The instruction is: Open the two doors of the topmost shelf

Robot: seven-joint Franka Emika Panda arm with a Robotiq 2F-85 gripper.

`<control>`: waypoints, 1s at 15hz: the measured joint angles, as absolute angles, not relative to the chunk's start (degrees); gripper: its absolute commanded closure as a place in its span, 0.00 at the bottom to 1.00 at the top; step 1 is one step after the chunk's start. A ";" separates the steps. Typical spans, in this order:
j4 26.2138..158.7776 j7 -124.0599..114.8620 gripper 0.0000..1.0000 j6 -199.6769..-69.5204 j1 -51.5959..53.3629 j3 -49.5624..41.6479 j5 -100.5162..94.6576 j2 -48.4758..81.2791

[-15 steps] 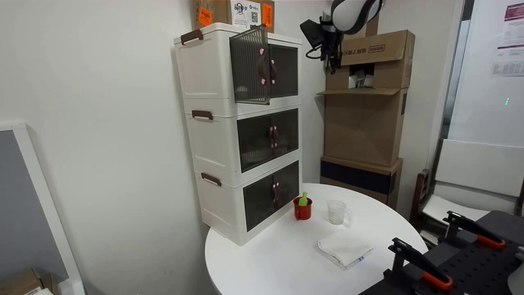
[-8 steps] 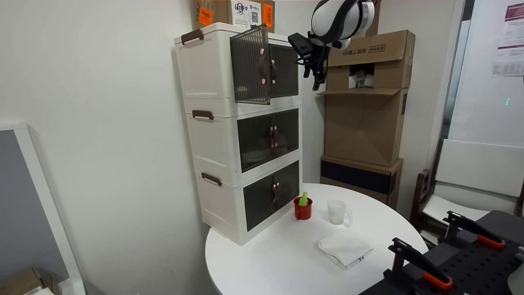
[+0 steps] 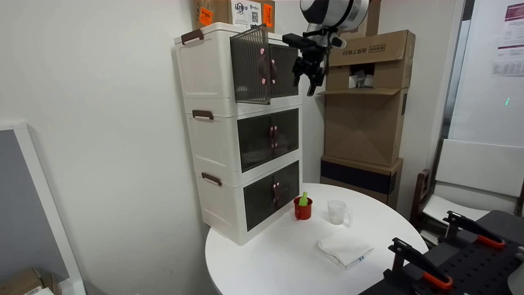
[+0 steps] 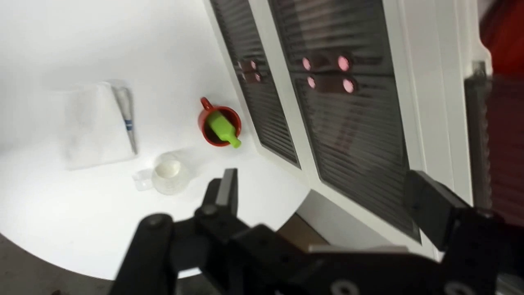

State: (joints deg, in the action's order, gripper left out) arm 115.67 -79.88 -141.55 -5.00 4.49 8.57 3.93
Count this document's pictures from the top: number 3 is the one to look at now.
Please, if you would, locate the brown wooden piece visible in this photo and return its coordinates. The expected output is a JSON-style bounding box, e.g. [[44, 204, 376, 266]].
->
[[409, 168, 434, 222]]

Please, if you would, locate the printed paper poster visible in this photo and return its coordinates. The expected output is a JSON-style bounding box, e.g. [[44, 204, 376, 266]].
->
[[494, 0, 524, 79]]

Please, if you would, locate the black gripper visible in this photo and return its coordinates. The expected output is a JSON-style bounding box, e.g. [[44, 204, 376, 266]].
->
[[281, 32, 348, 99]]

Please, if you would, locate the open flat cardboard box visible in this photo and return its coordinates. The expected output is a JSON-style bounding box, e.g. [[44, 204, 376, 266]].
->
[[0, 266, 62, 295]]

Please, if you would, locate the brown cabinet side handle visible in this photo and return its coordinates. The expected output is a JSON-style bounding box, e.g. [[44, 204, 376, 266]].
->
[[190, 109, 216, 124], [180, 28, 206, 46], [199, 171, 224, 189]]

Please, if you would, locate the black clamp with orange handle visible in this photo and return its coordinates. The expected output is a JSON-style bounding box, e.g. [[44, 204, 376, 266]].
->
[[442, 210, 509, 255], [386, 237, 457, 294]]

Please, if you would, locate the black and red clamp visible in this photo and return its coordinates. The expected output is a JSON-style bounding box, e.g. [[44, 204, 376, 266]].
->
[[358, 209, 524, 295]]

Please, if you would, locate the smoked translucent cabinet door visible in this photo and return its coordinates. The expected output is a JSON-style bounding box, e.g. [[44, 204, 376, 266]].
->
[[273, 161, 303, 214], [227, 24, 273, 107], [268, 42, 301, 101], [272, 107, 301, 160], [235, 114, 275, 174], [240, 173, 278, 232]]

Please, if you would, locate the cardboard box with black band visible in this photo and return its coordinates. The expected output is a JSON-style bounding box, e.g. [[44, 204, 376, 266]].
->
[[319, 156, 404, 210]]

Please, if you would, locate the white three-tier storage cabinet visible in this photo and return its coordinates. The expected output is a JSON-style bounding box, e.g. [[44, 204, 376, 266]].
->
[[172, 22, 304, 246]]

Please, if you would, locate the white folded cloth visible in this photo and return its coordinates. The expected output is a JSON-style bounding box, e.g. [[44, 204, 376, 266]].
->
[[314, 227, 375, 273]]

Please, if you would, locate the large cardboard box with flap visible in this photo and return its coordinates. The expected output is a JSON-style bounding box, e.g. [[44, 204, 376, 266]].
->
[[316, 28, 417, 169]]

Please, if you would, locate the clear plastic cup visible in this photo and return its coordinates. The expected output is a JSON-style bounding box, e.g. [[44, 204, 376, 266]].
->
[[326, 199, 348, 227]]

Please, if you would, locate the red mug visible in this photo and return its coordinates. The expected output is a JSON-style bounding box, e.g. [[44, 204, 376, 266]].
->
[[291, 196, 316, 222]]

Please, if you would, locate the cardboard box with orange stickers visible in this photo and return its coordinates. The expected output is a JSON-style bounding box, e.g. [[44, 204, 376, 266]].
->
[[191, 0, 278, 33]]

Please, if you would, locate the grey divider panel white frame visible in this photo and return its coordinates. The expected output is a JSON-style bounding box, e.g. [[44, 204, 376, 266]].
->
[[0, 120, 88, 295]]

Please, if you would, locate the white flat panel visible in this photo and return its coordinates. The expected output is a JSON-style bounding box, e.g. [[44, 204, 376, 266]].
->
[[434, 138, 524, 201]]

